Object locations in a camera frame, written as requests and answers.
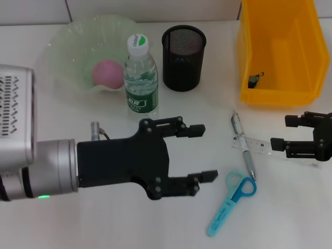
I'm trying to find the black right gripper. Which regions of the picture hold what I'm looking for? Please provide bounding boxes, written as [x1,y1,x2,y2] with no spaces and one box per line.
[270,111,332,162]

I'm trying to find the yellow plastic bin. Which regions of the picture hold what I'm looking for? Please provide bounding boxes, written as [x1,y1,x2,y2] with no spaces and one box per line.
[238,0,330,108]

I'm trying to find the blue sheathed scissors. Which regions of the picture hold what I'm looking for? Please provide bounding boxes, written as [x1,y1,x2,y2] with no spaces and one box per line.
[207,170,257,237]

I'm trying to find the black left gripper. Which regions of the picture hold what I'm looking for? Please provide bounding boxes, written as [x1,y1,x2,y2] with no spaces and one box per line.
[77,116,206,201]

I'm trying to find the black mesh pen holder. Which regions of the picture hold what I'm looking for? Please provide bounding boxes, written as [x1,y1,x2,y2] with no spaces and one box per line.
[161,24,208,92]

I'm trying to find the pink peach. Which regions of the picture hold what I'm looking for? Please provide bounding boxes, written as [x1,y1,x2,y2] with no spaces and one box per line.
[92,59,125,90]

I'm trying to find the green glass fruit plate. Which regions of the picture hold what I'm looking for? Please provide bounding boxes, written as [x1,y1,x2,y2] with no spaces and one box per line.
[35,15,154,95]

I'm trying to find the left gripper cable with plug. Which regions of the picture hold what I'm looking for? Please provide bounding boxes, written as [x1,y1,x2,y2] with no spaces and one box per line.
[90,121,110,142]

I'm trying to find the transparent plastic ruler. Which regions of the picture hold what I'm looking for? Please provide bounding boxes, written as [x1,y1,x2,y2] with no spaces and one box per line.
[231,136,322,168]

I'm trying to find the silver ballpoint pen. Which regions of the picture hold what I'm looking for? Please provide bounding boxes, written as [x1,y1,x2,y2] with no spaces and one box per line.
[231,109,258,182]

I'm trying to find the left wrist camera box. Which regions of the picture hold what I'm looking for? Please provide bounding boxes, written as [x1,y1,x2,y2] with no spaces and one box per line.
[0,64,38,173]

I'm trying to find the clear green-label water bottle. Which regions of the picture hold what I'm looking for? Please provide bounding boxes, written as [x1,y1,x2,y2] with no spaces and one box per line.
[123,33,159,119]

